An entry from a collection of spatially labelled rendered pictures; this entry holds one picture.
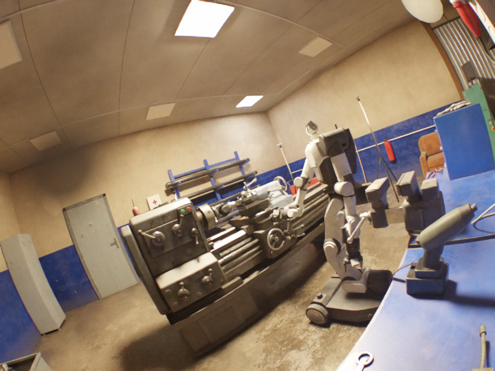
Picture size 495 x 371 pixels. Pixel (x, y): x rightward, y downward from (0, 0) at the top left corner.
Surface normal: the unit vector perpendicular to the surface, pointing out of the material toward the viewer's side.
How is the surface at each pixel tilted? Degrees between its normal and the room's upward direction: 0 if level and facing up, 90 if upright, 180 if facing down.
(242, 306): 90
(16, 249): 90
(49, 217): 90
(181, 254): 90
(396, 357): 0
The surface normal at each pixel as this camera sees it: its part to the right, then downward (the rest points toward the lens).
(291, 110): -0.76, 0.30
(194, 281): 0.54, -0.18
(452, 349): -0.35, -0.94
